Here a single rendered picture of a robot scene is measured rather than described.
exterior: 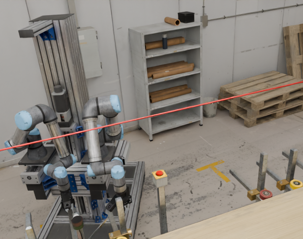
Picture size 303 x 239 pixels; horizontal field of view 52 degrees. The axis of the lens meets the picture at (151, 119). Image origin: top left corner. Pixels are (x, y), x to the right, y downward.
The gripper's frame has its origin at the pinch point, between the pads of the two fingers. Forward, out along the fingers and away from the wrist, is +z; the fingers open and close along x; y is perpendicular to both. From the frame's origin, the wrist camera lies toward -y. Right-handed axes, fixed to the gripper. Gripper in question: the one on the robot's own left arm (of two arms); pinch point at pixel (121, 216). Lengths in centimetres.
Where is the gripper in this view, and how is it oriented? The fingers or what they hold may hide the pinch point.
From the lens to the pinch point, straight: 207.5
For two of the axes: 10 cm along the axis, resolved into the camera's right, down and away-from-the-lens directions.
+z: 0.7, 8.9, 4.5
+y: 7.5, -3.5, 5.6
